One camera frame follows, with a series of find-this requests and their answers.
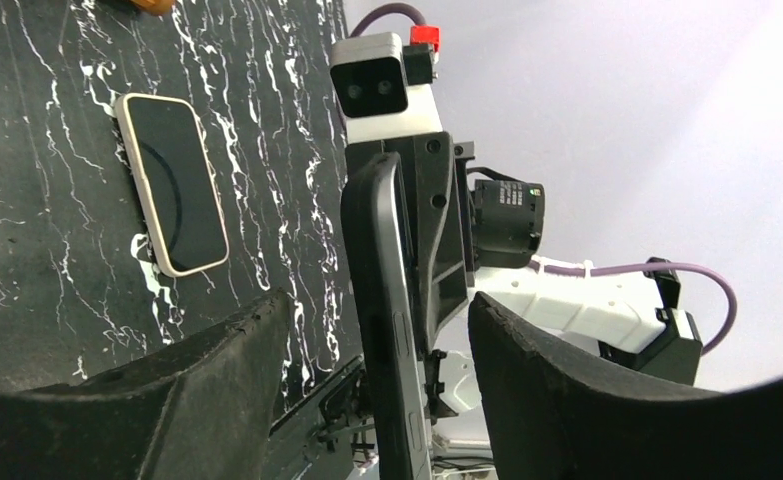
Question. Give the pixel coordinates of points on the black smartphone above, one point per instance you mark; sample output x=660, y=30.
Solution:
x=176, y=185

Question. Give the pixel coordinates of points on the black phone case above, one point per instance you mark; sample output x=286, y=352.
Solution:
x=359, y=239

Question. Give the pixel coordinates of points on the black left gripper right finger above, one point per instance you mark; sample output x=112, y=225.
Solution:
x=555, y=411

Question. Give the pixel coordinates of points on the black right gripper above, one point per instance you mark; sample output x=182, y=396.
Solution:
x=436, y=240

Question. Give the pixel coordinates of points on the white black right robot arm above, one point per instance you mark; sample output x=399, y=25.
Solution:
x=630, y=311

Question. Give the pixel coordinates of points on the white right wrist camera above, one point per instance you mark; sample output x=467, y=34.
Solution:
x=384, y=86

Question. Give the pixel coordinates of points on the orange wooden shelf rack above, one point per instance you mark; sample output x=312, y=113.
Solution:
x=154, y=7

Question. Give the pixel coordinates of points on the beige phone case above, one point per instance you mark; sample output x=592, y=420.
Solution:
x=166, y=185

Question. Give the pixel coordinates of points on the black phone with light edge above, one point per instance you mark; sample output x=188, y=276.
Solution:
x=405, y=450

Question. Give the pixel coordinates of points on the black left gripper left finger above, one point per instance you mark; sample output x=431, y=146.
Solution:
x=198, y=409

